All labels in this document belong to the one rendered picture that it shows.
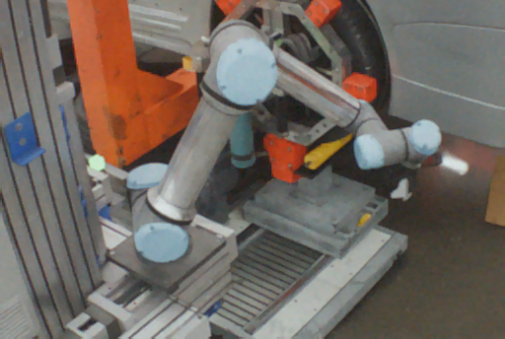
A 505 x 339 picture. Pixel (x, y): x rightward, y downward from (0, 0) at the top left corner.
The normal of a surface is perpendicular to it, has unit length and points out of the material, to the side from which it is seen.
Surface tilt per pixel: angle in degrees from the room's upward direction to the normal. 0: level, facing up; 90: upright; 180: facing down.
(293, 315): 0
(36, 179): 90
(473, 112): 90
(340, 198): 0
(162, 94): 90
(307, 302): 0
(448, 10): 90
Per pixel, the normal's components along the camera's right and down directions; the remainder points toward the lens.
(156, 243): 0.13, 0.60
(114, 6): 0.77, 0.28
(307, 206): -0.07, -0.85
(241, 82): 0.25, 0.39
